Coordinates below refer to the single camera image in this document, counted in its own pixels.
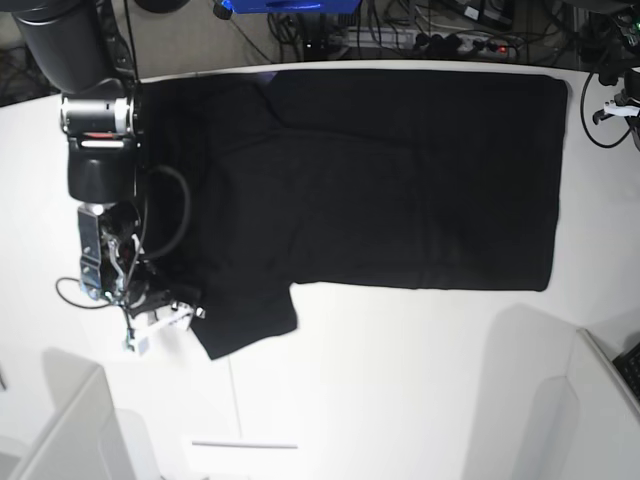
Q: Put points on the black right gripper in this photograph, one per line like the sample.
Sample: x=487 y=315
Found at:
x=149 y=291

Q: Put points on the black T-shirt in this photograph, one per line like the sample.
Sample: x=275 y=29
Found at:
x=385 y=178

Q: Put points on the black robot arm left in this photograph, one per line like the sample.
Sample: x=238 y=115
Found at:
x=618 y=62

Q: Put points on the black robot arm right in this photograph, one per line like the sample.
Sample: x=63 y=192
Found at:
x=80 y=50

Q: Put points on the white partition panel left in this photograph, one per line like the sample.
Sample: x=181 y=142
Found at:
x=82 y=440

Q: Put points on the white partition panel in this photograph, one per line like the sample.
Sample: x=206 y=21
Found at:
x=82 y=440
x=584 y=424

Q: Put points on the blue box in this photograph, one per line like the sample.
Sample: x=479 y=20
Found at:
x=292 y=6

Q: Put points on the white partition panel right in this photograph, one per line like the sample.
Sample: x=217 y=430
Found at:
x=584 y=424

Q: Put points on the black keyboard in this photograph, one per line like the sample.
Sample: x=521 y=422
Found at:
x=628 y=365

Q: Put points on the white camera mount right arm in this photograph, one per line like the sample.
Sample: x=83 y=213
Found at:
x=176 y=316

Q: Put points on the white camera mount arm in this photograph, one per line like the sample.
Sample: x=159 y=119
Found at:
x=176 y=316
x=613 y=109

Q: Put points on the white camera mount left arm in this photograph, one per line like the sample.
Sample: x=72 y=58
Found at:
x=613 y=109

